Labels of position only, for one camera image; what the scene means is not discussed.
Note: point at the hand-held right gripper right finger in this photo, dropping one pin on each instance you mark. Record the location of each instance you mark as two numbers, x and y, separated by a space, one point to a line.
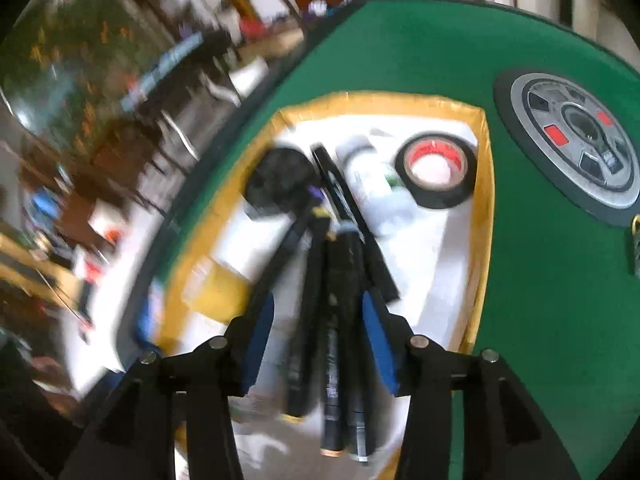
380 342

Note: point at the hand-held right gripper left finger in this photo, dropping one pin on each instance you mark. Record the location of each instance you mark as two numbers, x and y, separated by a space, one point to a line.
260 342

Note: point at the black marker tan cap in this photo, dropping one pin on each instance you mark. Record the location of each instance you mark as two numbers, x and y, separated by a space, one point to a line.
334 340

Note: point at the yellow tape roll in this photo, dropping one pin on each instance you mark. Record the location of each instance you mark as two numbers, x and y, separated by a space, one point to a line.
215 282

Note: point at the black marker grey cap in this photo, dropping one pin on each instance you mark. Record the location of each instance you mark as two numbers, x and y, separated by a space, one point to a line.
361 425

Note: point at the white tray yellow rim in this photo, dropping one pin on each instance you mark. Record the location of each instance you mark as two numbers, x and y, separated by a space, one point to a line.
440 270

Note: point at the short black pen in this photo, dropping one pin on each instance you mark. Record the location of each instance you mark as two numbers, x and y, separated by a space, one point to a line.
350 215

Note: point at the white bottle green label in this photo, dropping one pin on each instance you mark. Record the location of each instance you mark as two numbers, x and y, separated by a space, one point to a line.
372 185

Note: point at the black fan-shaped plastic part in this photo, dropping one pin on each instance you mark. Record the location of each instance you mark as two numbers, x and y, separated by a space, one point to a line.
280 177

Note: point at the black tape roll red core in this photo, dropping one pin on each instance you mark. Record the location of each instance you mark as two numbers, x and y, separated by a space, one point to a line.
450 187

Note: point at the grey round wheel panel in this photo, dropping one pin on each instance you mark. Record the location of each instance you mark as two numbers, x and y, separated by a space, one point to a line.
550 110

